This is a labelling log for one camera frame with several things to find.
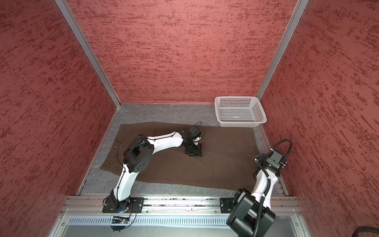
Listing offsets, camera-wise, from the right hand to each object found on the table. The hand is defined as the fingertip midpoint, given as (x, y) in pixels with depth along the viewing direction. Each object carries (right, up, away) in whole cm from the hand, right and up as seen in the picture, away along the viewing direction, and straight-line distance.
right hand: (257, 164), depth 83 cm
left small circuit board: (-75, -25, -10) cm, 80 cm away
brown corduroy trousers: (-16, -1, +7) cm, 17 cm away
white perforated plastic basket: (0, +33, +34) cm, 47 cm away
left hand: (-33, +2, +7) cm, 34 cm away
